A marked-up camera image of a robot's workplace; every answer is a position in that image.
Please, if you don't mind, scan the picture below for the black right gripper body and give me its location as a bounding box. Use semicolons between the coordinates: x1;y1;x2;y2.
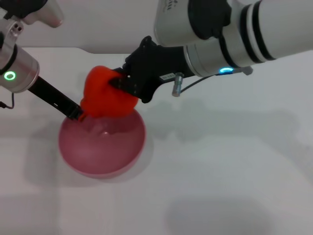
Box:
121;35;197;104

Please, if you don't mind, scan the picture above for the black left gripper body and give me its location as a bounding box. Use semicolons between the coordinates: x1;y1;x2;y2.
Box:
27;75;82;118

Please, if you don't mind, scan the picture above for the orange toy fruit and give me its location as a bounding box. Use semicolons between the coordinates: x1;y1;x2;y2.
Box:
79;65;139;121

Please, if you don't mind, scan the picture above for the pink plastic bowl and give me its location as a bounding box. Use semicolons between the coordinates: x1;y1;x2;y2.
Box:
58;108;147;181

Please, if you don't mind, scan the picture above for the left arm connector cable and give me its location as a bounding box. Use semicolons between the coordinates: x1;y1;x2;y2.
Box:
0;93;16;110

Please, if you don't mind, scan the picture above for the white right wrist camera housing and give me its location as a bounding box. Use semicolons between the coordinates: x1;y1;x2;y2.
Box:
153;0;232;47

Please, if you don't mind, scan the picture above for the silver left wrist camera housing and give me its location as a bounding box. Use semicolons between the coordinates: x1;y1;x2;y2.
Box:
0;0;65;28

